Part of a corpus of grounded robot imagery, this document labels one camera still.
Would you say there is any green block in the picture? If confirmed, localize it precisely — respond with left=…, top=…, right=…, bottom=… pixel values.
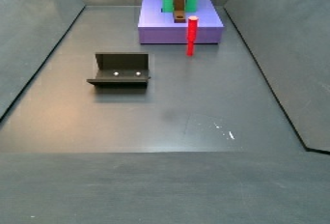
left=186, top=0, right=198, bottom=13
left=163, top=0, right=174, bottom=13

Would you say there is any green block right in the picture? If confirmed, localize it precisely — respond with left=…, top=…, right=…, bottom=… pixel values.
left=186, top=0, right=198, bottom=13

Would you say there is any green block left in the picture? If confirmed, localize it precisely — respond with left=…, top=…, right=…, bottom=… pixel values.
left=163, top=0, right=174, bottom=13

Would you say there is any black metal bracket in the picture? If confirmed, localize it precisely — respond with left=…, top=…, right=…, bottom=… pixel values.
left=87, top=52, right=150, bottom=86

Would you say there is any red cylinder peg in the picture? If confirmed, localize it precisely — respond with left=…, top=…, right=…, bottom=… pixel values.
left=187, top=15, right=199, bottom=56

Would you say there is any purple board base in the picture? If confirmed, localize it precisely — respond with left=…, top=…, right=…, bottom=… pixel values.
left=138, top=0, right=225, bottom=44

